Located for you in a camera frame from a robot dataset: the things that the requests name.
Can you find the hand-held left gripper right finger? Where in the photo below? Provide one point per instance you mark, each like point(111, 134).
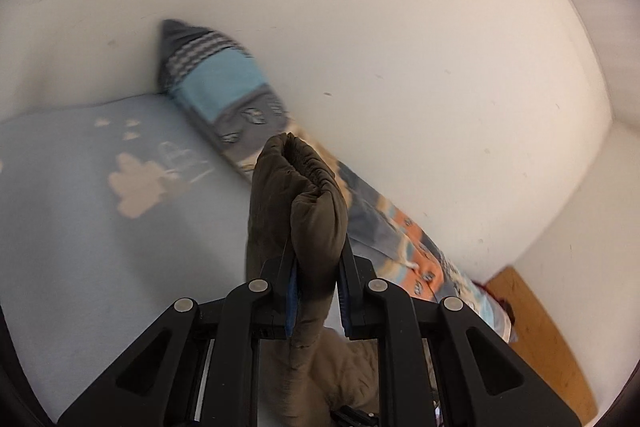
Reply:
point(343, 307)

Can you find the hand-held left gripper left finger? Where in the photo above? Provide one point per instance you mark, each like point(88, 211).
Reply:
point(293, 307)

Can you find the brown puffer jacket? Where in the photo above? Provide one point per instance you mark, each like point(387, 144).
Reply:
point(300, 207)

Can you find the light blue cloud-print blanket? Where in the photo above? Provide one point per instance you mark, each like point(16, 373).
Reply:
point(75, 257)

